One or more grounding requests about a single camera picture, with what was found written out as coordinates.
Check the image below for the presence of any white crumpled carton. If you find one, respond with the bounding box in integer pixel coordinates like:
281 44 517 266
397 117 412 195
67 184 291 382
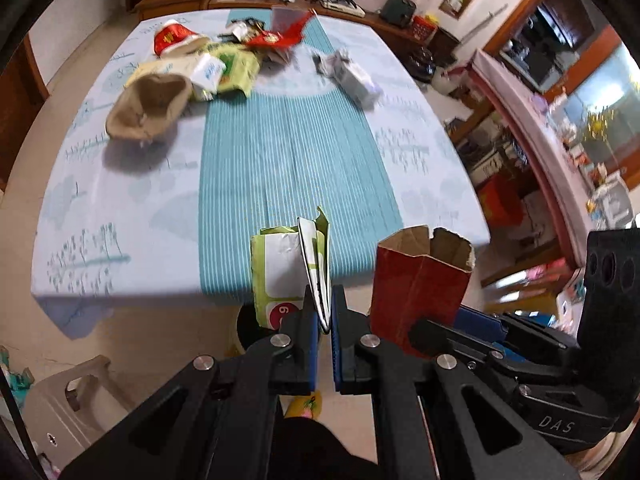
312 49 383 110

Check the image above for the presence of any black silver wrapper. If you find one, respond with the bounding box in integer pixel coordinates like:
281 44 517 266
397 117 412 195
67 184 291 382
219 19 266 43

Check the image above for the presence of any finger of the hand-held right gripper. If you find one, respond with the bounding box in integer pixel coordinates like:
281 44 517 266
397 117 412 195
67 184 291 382
456 305 576 361
409 317 523 391

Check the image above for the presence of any black round waste bin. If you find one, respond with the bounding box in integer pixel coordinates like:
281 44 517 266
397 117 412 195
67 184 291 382
234 302 281 357

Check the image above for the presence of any red foil wrapper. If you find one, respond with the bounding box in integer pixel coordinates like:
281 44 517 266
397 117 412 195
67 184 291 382
245 10 317 52

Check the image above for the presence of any yellow embroidered slipper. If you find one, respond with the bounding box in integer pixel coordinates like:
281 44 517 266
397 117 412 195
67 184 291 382
284 394 323 421

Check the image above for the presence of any grey plastic stool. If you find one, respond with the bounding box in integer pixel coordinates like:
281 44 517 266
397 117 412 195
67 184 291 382
22 355 133 466

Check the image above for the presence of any red snack packet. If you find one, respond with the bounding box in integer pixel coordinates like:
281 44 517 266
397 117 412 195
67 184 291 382
153 20 208 57

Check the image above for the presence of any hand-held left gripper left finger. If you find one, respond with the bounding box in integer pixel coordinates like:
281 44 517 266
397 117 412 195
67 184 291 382
60 284 321 480

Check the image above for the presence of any pink topped counter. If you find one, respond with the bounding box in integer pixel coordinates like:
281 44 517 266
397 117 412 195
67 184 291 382
470 49 601 281

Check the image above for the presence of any white tissue packet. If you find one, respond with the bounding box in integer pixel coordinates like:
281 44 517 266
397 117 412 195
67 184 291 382
190 54 226 97

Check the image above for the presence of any dark green box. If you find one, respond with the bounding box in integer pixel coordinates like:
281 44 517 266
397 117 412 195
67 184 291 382
380 0 417 26

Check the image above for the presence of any red gift box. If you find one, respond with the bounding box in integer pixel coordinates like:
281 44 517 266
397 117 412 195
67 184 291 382
412 14 440 41

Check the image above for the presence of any white flat device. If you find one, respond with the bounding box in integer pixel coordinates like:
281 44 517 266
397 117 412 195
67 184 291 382
320 0 366 17

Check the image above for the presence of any pale yellow packet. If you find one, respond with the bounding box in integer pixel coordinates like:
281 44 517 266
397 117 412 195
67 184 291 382
125 55 201 87

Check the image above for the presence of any green white paper package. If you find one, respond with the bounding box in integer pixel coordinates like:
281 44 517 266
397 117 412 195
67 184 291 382
250 206 333 335

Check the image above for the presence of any yellow green snack packet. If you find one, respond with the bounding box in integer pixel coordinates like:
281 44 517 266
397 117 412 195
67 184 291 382
202 42 263 98

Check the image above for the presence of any wooden sideboard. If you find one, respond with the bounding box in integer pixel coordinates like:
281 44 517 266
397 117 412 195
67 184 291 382
134 0 461 66

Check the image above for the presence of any red paper bag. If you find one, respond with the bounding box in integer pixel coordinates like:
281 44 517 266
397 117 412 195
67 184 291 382
477 175 526 228

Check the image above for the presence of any wooden door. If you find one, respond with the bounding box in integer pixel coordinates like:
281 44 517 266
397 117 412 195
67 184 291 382
0 35 51 193

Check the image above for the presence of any tan paper bag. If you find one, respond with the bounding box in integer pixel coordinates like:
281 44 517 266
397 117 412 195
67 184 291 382
105 74 193 142

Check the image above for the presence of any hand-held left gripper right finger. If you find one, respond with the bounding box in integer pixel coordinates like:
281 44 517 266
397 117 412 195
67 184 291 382
330 284 581 480

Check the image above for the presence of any blue striped tablecloth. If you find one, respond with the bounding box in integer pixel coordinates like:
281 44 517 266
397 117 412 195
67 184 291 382
31 7 493 346

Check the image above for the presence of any person's black trouser leg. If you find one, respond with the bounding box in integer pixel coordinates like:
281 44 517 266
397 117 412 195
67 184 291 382
272 415 378 480

